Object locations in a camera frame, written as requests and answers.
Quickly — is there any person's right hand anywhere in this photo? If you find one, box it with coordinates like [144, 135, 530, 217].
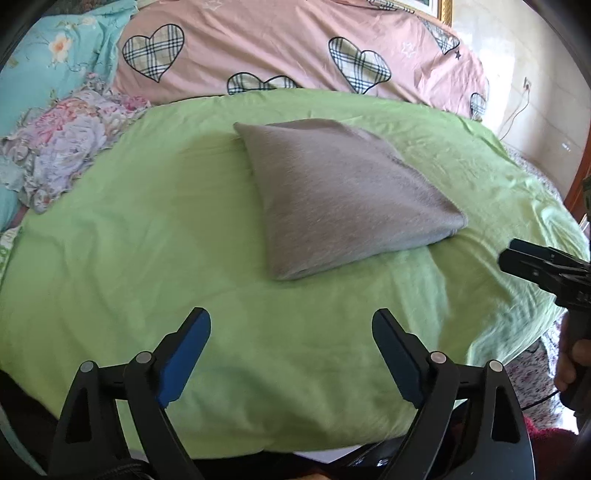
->
[554, 314, 591, 393]

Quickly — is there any teal floral pillow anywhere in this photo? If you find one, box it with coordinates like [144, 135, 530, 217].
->
[0, 0, 139, 227]

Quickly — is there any light green bed sheet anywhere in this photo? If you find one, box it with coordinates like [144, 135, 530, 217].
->
[0, 88, 591, 462]

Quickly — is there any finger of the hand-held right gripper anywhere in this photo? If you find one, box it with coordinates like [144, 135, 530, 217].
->
[498, 249, 561, 294]
[510, 239, 591, 273]

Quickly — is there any dark red fuzzy cloth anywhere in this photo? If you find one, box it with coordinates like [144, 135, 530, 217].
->
[524, 418, 583, 480]

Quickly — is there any thin black cable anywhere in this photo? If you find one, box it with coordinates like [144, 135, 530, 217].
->
[522, 388, 561, 409]

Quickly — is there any brown wooden door frame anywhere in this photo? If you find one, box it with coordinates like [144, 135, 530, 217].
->
[566, 134, 591, 222]

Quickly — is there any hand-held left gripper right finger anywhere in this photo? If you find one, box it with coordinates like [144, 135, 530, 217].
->
[372, 308, 536, 480]

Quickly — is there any grey-beige knit sweater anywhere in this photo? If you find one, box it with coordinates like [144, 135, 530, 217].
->
[233, 119, 468, 281]

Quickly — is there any pink heart-print quilt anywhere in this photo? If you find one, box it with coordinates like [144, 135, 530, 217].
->
[113, 0, 490, 123]

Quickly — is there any white wall cable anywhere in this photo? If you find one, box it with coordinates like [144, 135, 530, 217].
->
[501, 88, 530, 138]

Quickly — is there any gold-framed landscape painting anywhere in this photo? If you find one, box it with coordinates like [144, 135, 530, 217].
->
[369, 0, 453, 24]

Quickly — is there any floral ruffled cloth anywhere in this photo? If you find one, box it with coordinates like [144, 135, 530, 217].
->
[0, 74, 153, 214]

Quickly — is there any small-flower mattress cover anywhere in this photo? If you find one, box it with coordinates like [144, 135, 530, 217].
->
[501, 138, 591, 421]

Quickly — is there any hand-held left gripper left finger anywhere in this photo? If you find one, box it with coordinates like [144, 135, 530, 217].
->
[46, 307, 212, 480]

